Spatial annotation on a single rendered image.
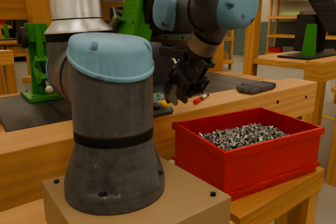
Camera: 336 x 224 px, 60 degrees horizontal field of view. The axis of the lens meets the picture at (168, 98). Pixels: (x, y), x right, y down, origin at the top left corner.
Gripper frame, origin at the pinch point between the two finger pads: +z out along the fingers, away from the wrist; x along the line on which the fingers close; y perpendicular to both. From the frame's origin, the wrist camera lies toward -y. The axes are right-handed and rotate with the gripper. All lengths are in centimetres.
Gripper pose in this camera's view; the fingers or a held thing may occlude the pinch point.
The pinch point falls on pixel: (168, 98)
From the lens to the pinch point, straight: 86.8
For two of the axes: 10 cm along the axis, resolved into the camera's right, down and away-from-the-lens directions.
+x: 8.0, -1.5, 5.8
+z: -3.4, 6.8, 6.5
